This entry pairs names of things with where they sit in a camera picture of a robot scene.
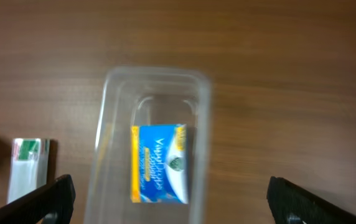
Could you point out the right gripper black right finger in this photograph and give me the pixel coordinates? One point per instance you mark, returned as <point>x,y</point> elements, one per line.
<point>290,203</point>

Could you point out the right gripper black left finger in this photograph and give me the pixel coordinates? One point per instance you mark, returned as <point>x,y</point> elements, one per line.
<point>51,203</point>

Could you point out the white green medicine box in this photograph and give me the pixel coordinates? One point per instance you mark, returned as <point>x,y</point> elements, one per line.
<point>29,166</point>

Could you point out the blue VapoDrops box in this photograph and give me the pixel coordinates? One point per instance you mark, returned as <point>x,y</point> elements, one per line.
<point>159,167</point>

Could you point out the clear plastic container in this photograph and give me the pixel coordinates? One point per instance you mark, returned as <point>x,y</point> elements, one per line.
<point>139,96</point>

